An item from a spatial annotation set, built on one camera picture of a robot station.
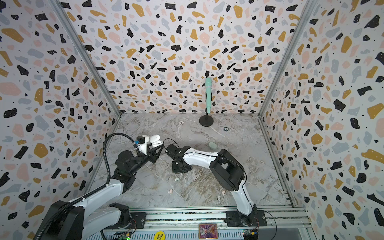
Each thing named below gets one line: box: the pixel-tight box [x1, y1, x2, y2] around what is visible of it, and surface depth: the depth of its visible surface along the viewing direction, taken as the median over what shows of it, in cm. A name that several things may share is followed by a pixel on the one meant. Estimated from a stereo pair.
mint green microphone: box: [205, 77, 212, 114], surface depth 97 cm
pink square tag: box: [198, 223, 218, 240], surface depth 71 cm
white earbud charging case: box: [149, 134, 163, 148], surface depth 79 cm
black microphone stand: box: [199, 92, 214, 127], surface depth 119 cm
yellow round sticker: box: [154, 231, 166, 240], surface depth 71 cm
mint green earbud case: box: [208, 142, 217, 150], surface depth 105 cm
